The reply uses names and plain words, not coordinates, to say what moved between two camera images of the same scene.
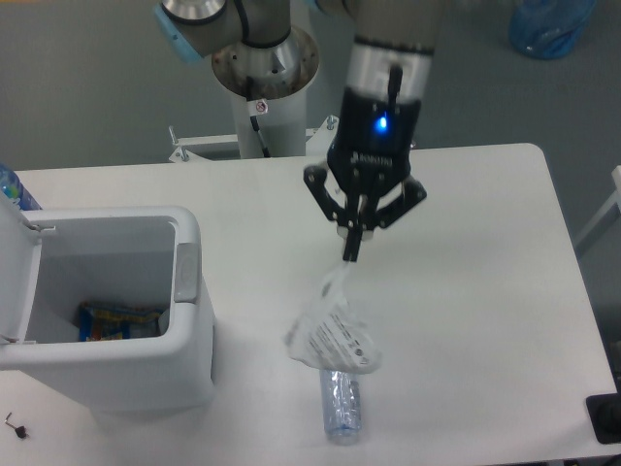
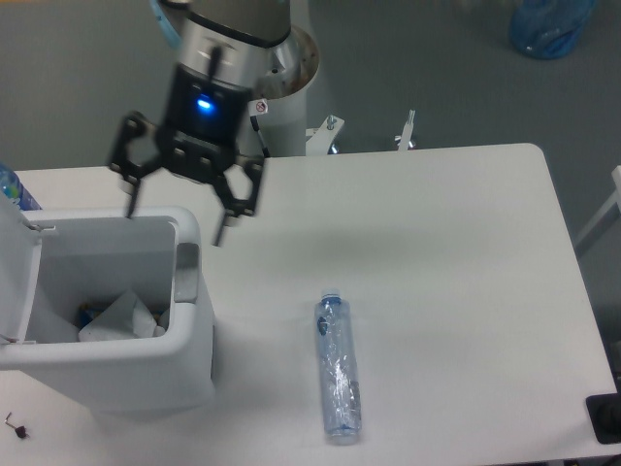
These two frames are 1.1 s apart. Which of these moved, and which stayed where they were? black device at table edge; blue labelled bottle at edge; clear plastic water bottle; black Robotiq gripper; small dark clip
Moved: black Robotiq gripper
Stayed: black device at table edge; clear plastic water bottle; blue labelled bottle at edge; small dark clip
